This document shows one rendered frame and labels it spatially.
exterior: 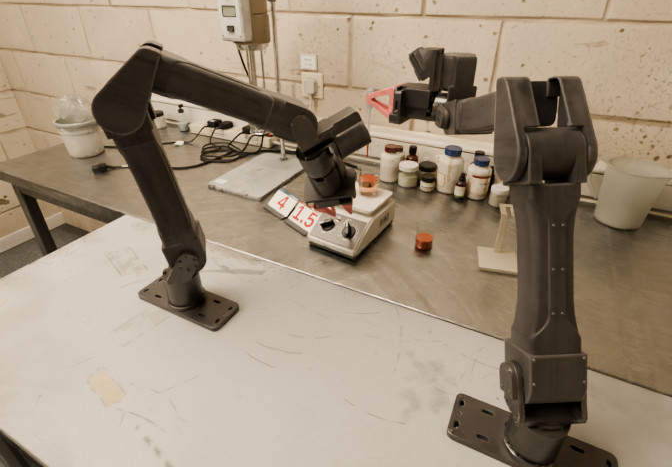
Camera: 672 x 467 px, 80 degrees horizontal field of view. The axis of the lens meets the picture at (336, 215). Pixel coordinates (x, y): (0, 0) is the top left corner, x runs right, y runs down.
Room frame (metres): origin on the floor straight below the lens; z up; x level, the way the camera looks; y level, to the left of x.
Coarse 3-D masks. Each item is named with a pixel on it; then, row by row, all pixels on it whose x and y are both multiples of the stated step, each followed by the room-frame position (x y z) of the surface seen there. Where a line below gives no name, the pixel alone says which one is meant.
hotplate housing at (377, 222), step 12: (384, 204) 0.84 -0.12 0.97; (348, 216) 0.79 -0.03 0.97; (360, 216) 0.78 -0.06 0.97; (372, 216) 0.78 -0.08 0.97; (384, 216) 0.82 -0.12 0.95; (312, 228) 0.78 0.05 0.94; (372, 228) 0.77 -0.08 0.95; (384, 228) 0.83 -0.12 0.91; (312, 240) 0.76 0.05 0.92; (324, 240) 0.75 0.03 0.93; (360, 240) 0.73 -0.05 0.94; (372, 240) 0.78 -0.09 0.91; (336, 252) 0.73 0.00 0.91; (348, 252) 0.71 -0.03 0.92; (360, 252) 0.73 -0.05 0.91
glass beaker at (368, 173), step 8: (360, 168) 0.88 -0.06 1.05; (368, 168) 0.88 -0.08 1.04; (376, 168) 0.84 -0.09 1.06; (360, 176) 0.84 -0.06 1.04; (368, 176) 0.84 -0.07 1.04; (376, 176) 0.84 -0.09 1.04; (360, 184) 0.84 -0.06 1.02; (368, 184) 0.84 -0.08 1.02; (376, 184) 0.84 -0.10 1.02; (360, 192) 0.84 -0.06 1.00; (368, 192) 0.84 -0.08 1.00; (376, 192) 0.85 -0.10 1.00
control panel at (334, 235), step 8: (320, 216) 0.81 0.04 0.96; (328, 216) 0.80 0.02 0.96; (336, 216) 0.80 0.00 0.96; (344, 216) 0.79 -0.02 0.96; (336, 224) 0.78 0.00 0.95; (344, 224) 0.77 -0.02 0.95; (352, 224) 0.77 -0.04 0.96; (360, 224) 0.76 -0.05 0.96; (312, 232) 0.77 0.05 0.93; (320, 232) 0.77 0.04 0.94; (328, 232) 0.76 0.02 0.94; (336, 232) 0.76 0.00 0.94; (360, 232) 0.74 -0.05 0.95; (328, 240) 0.74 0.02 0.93; (336, 240) 0.74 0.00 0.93; (344, 240) 0.73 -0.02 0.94; (352, 240) 0.73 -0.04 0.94; (352, 248) 0.71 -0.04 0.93
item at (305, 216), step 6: (300, 204) 0.90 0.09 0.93; (300, 210) 0.89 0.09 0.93; (306, 210) 0.88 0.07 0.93; (294, 216) 0.88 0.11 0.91; (300, 216) 0.87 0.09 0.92; (306, 216) 0.86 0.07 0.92; (312, 216) 0.85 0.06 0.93; (300, 222) 0.86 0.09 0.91; (306, 222) 0.85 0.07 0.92; (312, 222) 0.84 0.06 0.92
